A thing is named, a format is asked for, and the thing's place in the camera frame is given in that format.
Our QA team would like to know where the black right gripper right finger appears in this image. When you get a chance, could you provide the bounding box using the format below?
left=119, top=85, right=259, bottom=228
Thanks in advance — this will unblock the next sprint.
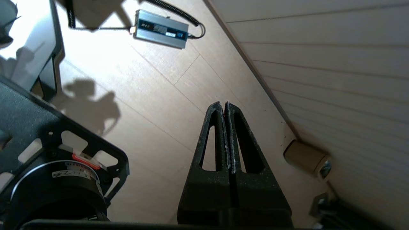
left=225, top=102, right=293, bottom=221

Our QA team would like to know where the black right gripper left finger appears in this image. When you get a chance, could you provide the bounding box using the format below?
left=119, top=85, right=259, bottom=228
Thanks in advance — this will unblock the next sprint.
left=177, top=102, right=237, bottom=221

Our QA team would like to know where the brass door stopper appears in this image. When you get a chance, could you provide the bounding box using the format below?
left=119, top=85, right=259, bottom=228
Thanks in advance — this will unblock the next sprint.
left=284, top=140, right=333, bottom=182

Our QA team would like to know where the silver power adapter box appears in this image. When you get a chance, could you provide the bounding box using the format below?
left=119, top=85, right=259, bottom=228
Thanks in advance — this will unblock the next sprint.
left=133, top=9, right=189, bottom=49

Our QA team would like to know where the black perforated plate with motor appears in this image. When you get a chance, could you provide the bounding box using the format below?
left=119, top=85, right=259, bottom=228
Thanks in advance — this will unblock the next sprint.
left=0, top=75, right=130, bottom=230

